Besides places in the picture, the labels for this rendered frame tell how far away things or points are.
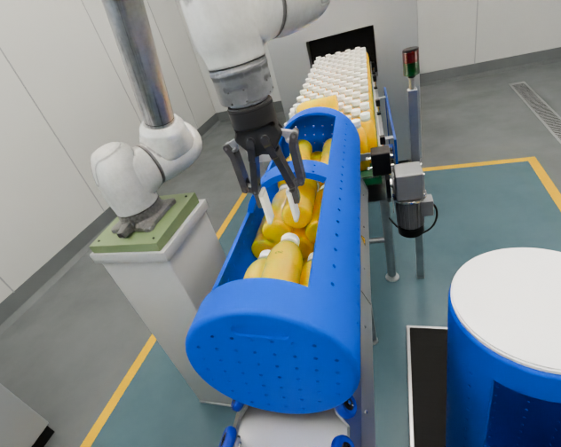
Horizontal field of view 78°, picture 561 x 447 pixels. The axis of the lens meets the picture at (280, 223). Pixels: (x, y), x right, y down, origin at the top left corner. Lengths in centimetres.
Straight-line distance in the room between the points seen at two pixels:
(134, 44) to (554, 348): 113
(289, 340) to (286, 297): 6
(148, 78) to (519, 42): 509
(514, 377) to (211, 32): 68
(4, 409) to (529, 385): 204
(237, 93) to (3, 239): 314
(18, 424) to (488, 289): 207
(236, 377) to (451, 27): 525
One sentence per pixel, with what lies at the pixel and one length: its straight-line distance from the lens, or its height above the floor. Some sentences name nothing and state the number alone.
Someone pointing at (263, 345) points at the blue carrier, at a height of 116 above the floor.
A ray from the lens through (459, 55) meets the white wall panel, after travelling 562.
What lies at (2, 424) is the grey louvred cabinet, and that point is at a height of 31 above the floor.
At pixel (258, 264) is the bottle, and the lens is 69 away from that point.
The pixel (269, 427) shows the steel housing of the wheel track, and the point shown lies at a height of 93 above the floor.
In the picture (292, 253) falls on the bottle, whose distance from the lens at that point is 64.
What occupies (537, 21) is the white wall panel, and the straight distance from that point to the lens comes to 575.
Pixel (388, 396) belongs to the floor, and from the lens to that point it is 179.
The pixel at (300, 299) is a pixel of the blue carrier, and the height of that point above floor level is 121.
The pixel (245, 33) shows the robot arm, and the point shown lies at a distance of 53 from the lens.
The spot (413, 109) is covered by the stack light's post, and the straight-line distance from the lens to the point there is 168.
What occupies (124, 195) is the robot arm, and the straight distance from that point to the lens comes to 122.
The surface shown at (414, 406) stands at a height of 15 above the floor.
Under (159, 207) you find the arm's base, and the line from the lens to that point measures 129.
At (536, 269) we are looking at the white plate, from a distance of 81.
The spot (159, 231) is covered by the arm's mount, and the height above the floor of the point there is 104.
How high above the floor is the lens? 158
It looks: 33 degrees down
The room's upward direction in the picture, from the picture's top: 17 degrees counter-clockwise
